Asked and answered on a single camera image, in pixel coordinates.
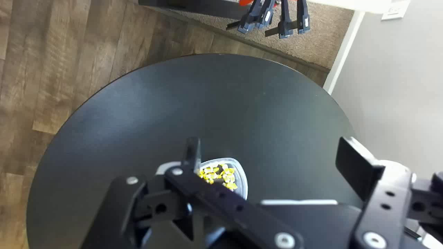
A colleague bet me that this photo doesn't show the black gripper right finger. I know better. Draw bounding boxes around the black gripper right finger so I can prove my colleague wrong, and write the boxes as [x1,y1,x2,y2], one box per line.
[335,134,443,249]

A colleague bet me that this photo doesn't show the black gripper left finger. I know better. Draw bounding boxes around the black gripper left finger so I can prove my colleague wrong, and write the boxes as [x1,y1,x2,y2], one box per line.
[81,136,304,249]

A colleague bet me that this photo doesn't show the yellow food pieces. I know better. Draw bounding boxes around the yellow food pieces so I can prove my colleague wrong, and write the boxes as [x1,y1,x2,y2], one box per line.
[196,164,239,192]

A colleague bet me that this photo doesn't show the clear plastic bowl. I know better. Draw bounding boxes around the clear plastic bowl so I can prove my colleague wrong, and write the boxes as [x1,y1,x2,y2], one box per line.
[155,154,250,201]

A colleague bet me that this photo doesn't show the white wall outlet plate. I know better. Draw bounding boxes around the white wall outlet plate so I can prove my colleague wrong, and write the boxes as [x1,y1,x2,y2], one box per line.
[380,0,412,22]

